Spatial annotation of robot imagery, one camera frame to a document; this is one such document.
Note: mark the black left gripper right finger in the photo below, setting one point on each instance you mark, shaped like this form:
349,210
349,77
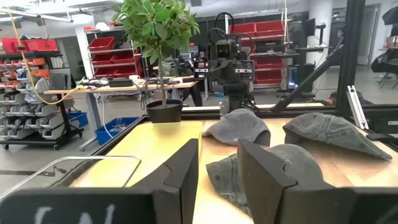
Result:
264,186

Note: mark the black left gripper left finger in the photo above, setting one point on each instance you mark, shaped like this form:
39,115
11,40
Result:
174,193

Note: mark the dark green cloth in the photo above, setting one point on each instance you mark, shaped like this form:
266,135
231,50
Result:
308,168

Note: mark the grey baseball cap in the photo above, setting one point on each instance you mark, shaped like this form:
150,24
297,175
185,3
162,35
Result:
237,126
332,132

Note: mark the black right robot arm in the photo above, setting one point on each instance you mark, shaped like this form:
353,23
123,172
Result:
236,96

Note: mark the metal rack with red bins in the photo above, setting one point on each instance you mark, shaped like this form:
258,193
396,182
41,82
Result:
269,46

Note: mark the grey green backpack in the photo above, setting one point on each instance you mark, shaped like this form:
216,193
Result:
169,67

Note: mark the potted green plant black pot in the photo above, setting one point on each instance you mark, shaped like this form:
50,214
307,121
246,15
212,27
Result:
164,112

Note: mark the black computer monitor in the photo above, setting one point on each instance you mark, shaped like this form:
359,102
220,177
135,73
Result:
309,27

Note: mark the blue storage bins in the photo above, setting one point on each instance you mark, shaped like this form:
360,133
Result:
124,88

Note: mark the black box on workbench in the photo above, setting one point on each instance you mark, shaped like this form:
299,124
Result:
120,83

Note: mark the clear plastic container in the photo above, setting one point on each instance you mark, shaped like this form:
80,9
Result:
62,174

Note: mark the small blue plastic bin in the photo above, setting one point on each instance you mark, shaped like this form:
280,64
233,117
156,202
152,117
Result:
78,118

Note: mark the black office chair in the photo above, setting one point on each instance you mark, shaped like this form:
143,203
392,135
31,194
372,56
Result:
384,62

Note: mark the cart with grey parts bins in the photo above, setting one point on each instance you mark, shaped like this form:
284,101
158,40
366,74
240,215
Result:
31,109

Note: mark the red storage bin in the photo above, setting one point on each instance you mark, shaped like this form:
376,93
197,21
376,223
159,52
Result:
42,45
12,45

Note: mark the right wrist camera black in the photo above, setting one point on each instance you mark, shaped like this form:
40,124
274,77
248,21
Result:
223,49

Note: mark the silver metal bracket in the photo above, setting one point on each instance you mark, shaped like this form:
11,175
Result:
357,107

